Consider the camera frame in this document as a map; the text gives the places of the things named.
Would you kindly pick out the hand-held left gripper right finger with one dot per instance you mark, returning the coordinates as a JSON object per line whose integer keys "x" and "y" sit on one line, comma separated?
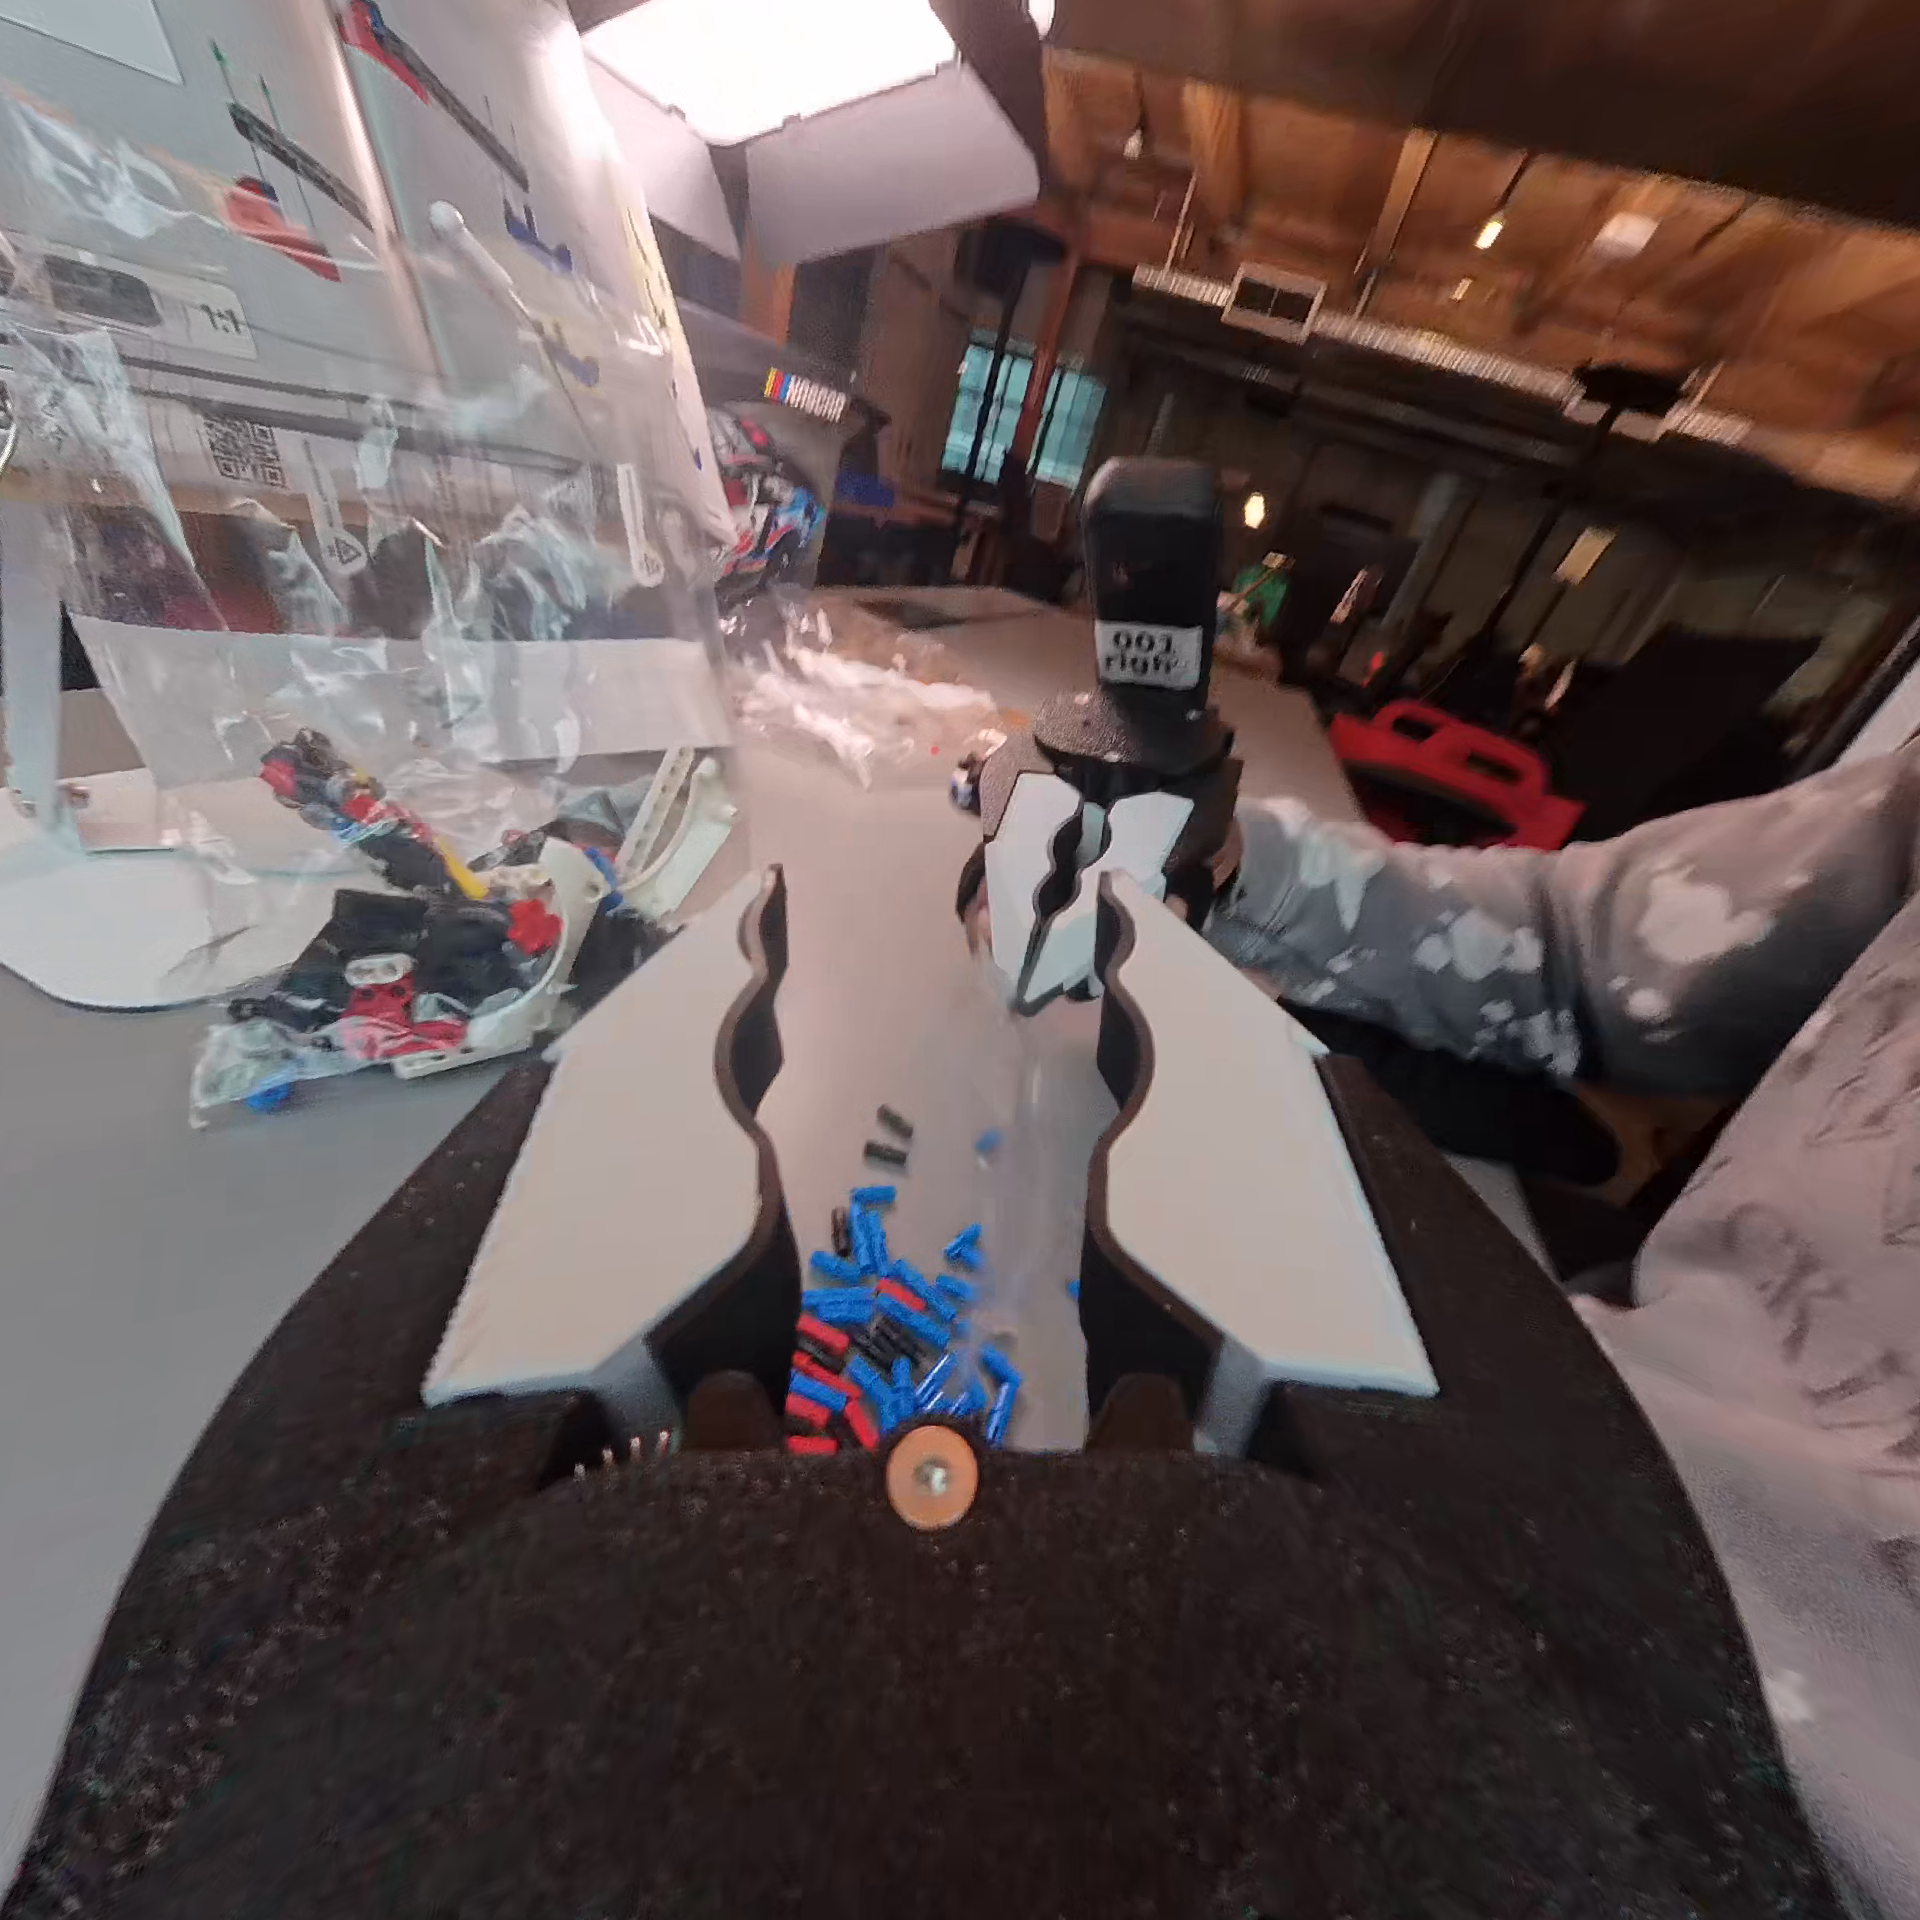
{"x": 1273, "y": 1201}

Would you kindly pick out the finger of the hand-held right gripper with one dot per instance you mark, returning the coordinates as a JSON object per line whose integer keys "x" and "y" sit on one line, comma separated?
{"x": 1147, "y": 845}
{"x": 1028, "y": 872}

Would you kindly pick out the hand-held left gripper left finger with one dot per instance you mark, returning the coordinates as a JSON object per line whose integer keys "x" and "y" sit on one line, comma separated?
{"x": 601, "y": 1201}

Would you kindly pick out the person's right forearm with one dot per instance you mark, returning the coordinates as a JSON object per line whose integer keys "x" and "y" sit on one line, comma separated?
{"x": 1500, "y": 930}

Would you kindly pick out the window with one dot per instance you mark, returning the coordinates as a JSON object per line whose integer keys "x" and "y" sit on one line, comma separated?
{"x": 1028, "y": 413}

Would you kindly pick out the crumpled clear plastic bag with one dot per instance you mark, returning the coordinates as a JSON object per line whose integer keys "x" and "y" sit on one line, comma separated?
{"x": 841, "y": 700}

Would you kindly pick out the clear bag of toy parts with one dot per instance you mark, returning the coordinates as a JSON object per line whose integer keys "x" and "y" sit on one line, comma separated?
{"x": 433, "y": 959}

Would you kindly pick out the pile of mixed plastic pins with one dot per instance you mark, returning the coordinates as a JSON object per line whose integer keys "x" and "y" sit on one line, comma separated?
{"x": 886, "y": 1321}

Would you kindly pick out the ceiling air vent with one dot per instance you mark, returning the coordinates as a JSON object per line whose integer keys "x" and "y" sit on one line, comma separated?
{"x": 1273, "y": 300}

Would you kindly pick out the small bag of coloured parts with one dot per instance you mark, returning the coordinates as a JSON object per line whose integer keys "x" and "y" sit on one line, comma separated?
{"x": 353, "y": 812}

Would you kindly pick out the person's grey patterned clothing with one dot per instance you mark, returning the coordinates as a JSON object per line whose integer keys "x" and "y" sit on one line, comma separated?
{"x": 1800, "y": 1201}

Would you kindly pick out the large clear plastic bag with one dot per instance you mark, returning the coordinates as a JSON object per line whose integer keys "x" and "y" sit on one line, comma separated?
{"x": 495, "y": 661}

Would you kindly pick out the white stand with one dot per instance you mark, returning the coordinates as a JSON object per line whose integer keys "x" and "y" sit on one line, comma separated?
{"x": 90, "y": 930}

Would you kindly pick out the toy set cardboard box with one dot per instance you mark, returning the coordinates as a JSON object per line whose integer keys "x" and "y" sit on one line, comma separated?
{"x": 301, "y": 226}

